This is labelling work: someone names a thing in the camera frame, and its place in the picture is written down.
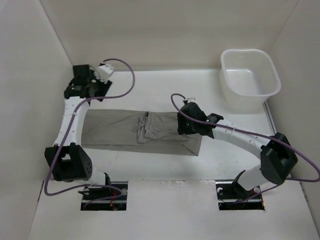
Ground grey trousers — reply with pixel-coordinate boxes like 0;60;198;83
81;109;202;156

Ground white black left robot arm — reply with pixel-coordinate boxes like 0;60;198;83
44;64;115;200

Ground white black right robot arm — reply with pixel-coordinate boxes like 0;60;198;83
177;100;298;200

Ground white plastic basket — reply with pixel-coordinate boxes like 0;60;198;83
219;49;282;110

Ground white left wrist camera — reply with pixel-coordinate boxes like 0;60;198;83
94;63;115;84

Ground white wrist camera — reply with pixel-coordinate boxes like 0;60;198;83
183;97;196;105
94;63;115;84

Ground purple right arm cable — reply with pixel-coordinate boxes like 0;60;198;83
170;93;320;204

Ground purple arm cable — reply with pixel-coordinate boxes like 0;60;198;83
43;58;136;211
170;93;320;204

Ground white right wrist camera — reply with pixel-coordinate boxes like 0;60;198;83
183;97;196;105

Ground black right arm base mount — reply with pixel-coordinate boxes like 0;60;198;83
215;180;265;211

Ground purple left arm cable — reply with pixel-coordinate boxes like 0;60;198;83
43;58;136;211

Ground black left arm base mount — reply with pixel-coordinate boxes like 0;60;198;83
79;181;129;212

